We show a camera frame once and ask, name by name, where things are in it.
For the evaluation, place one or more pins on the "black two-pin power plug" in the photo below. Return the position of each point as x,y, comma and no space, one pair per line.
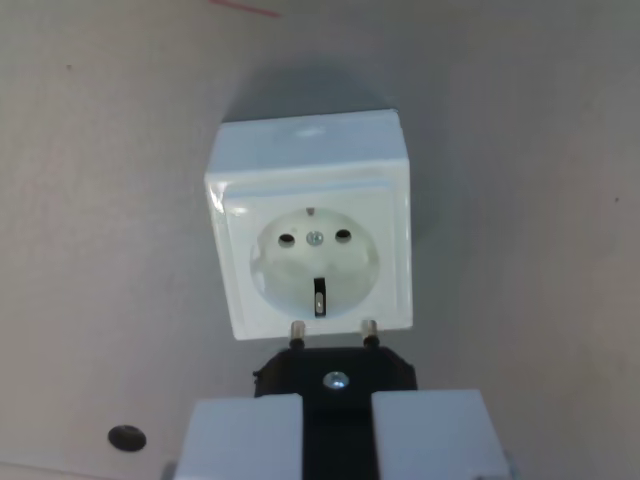
339,420

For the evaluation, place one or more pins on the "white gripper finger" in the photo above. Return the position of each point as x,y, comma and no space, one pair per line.
435,435
240,440

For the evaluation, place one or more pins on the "white wall power socket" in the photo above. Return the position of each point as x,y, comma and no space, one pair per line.
310,250

